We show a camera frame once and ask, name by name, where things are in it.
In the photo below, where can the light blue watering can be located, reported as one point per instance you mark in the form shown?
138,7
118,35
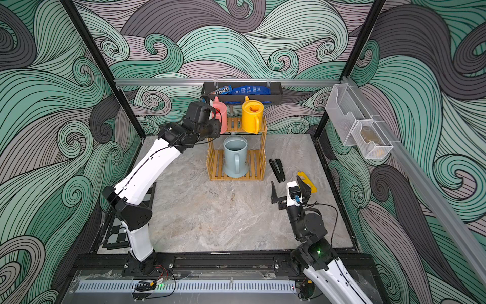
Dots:
235,156

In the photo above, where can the black white chessboard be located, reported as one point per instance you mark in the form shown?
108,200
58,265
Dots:
115,235

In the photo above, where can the aluminium wall rail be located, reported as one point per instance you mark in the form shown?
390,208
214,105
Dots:
171,81
467,244

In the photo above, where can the clear plastic wall bin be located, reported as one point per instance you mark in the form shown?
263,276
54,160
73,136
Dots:
354,124

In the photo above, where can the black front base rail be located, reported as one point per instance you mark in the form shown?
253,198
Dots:
278,262

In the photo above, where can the wooden slatted shelf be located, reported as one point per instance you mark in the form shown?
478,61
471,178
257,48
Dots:
256,159

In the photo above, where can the dark metal wall basket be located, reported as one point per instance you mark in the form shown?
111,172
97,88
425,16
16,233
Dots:
274,99

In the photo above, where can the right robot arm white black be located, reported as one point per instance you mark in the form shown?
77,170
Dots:
314,257

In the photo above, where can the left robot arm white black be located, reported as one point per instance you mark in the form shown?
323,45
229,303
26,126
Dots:
199,123

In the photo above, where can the blue snack bag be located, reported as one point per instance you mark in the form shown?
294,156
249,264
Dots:
239,93

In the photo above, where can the aluminium wall rail right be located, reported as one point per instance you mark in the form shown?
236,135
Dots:
467,244

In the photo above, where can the aluminium wall rail back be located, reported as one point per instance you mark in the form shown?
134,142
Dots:
171,81

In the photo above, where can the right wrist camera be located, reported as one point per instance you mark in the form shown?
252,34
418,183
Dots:
294,195

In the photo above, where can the yellow watering can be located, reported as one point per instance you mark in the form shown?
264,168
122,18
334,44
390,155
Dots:
252,116

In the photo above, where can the yellow triangular plastic piece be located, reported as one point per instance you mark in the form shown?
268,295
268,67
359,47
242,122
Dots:
307,181

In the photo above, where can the pink watering can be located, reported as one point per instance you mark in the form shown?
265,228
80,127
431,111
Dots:
221,113

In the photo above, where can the m&m candy packet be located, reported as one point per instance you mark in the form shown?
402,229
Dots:
225,90

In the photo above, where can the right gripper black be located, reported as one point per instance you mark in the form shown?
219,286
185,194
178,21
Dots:
280,199

